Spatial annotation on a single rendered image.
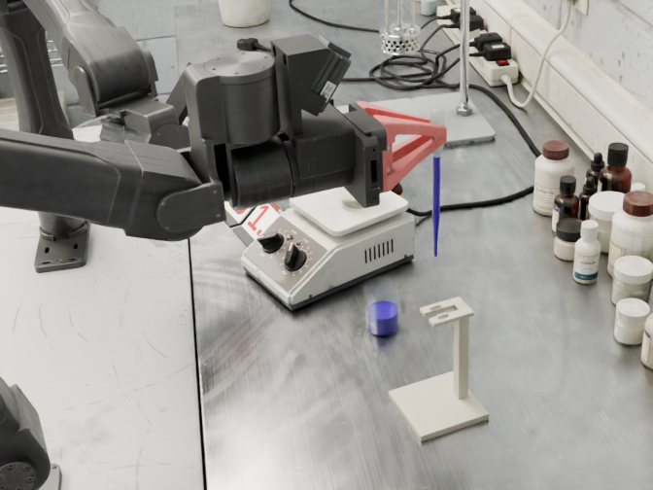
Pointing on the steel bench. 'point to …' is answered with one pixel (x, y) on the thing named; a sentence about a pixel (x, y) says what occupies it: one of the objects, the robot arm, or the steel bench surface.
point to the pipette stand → (432, 406)
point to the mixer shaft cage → (399, 32)
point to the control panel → (274, 264)
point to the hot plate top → (347, 220)
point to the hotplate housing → (343, 257)
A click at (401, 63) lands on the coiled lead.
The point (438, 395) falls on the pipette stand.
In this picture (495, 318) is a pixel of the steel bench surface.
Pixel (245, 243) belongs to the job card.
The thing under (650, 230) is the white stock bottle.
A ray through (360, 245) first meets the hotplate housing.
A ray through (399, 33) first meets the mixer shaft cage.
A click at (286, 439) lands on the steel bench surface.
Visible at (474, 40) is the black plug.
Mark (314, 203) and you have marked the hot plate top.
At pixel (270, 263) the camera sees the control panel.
